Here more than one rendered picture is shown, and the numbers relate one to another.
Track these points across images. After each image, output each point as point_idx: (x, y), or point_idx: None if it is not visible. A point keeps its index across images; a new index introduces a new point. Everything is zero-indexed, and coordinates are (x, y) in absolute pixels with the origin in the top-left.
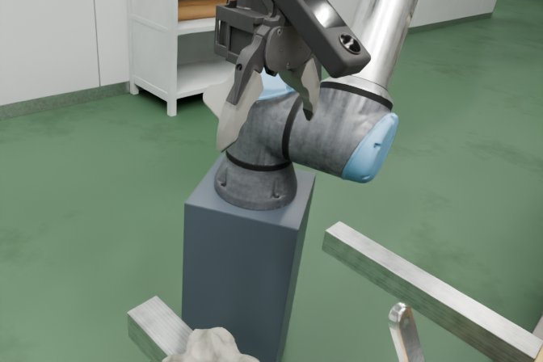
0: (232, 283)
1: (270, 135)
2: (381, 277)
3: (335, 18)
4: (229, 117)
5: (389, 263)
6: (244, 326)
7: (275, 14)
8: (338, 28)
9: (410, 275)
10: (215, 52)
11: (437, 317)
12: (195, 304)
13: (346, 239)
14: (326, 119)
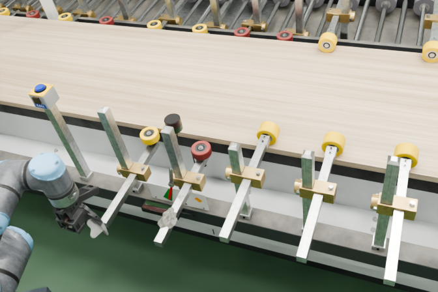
0: None
1: (13, 287)
2: (118, 208)
3: (81, 189)
4: (104, 225)
5: (115, 204)
6: None
7: (79, 205)
8: (85, 188)
9: (118, 199)
10: (79, 233)
11: (127, 195)
12: None
13: (108, 217)
14: (12, 254)
